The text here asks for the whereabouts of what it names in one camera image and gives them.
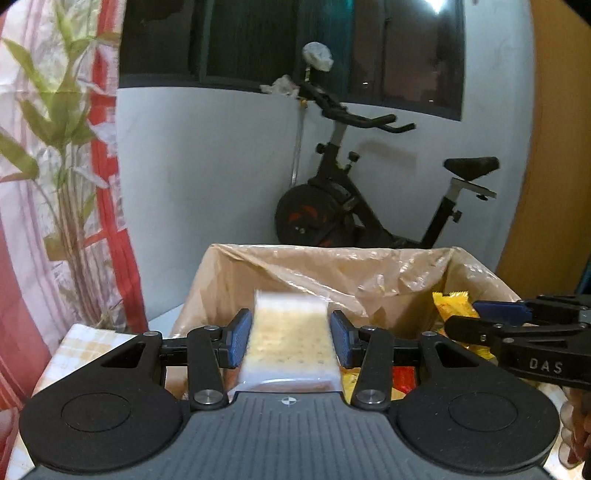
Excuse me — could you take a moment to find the orange wooden door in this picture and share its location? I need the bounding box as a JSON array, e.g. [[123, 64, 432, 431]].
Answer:
[[497, 1, 590, 298]]

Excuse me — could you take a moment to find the cardboard box with plastic liner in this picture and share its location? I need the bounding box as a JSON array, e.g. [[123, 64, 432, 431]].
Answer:
[[172, 244, 519, 339]]

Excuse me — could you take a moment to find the red printed wall curtain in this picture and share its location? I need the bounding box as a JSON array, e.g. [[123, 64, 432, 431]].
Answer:
[[1, 1, 147, 460]]

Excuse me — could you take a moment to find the yellow snack bag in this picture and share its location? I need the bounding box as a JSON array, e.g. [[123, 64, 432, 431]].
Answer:
[[432, 291, 498, 365]]

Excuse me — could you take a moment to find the black exercise bike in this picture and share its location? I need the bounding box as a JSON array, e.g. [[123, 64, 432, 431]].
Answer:
[[274, 79, 501, 250]]

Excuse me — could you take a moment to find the yellow checkered tablecloth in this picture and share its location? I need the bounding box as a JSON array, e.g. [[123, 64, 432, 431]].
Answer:
[[4, 324, 132, 480]]

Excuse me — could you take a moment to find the dark window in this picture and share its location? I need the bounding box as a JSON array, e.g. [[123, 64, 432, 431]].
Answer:
[[119, 0, 466, 120]]

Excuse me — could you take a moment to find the right hand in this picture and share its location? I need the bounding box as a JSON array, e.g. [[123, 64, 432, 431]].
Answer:
[[559, 387, 590, 470]]

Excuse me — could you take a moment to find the metal pole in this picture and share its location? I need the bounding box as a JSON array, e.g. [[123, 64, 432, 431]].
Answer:
[[289, 68, 310, 189]]

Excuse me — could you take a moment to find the white plastic bag on pole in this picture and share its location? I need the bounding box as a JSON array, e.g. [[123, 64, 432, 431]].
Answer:
[[301, 42, 334, 72]]

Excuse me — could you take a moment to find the crumpled white cloth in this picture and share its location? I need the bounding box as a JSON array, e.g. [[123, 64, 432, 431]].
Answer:
[[259, 75, 300, 98]]

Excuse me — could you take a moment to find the white cracker packet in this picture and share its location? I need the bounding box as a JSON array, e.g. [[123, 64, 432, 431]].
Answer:
[[231, 291, 342, 394]]

